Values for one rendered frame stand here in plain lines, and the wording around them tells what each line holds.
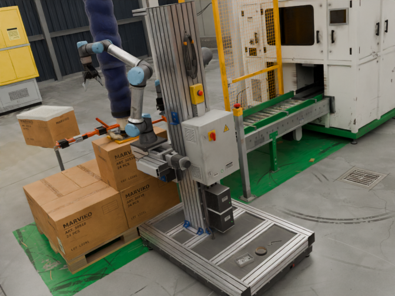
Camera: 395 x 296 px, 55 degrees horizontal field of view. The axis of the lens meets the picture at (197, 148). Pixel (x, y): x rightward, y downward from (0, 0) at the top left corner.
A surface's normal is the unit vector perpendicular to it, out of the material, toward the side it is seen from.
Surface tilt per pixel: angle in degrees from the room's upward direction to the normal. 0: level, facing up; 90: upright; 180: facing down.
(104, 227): 90
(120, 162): 90
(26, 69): 90
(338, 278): 0
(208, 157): 90
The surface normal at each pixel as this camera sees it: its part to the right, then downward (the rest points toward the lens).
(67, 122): 0.83, 0.09
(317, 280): -0.15, -0.92
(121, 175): 0.57, 0.23
